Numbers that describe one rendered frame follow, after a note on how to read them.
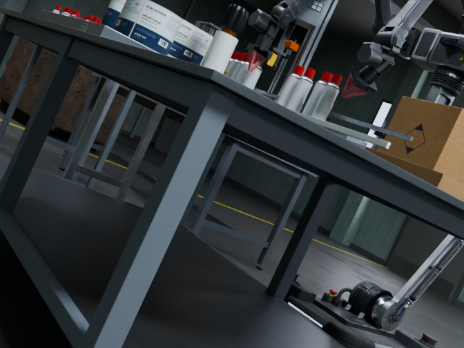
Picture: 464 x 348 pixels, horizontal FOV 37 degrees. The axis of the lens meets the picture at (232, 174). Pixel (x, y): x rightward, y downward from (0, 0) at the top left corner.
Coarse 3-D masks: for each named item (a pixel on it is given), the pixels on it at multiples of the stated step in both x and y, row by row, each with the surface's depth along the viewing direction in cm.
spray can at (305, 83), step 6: (306, 72) 255; (312, 72) 254; (300, 78) 255; (306, 78) 254; (312, 78) 255; (300, 84) 254; (306, 84) 253; (312, 84) 255; (294, 90) 255; (300, 90) 253; (306, 90) 254; (294, 96) 254; (300, 96) 253; (306, 96) 255; (294, 102) 254; (300, 102) 254; (294, 108) 254; (300, 108) 255
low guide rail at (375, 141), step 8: (296, 112) 247; (312, 120) 238; (320, 120) 234; (336, 128) 226; (344, 128) 223; (352, 136) 219; (360, 136) 216; (368, 136) 213; (376, 144) 209; (384, 144) 207
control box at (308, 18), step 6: (318, 0) 284; (324, 0) 284; (324, 6) 284; (306, 12) 284; (312, 12) 284; (318, 12) 284; (300, 18) 285; (306, 18) 284; (312, 18) 284; (318, 18) 284; (300, 24) 291; (306, 24) 286; (312, 24) 284
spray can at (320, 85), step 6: (324, 72) 246; (324, 78) 245; (330, 78) 246; (318, 84) 245; (324, 84) 244; (318, 90) 245; (312, 96) 245; (318, 96) 244; (312, 102) 245; (306, 108) 246; (312, 108) 245; (306, 114) 245
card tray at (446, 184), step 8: (376, 152) 195; (392, 160) 189; (400, 160) 187; (408, 168) 184; (416, 168) 182; (424, 168) 180; (416, 176) 181; (424, 176) 179; (432, 176) 177; (440, 176) 175; (432, 184) 176; (440, 184) 175; (448, 184) 176; (456, 184) 178; (448, 192) 177; (456, 192) 178
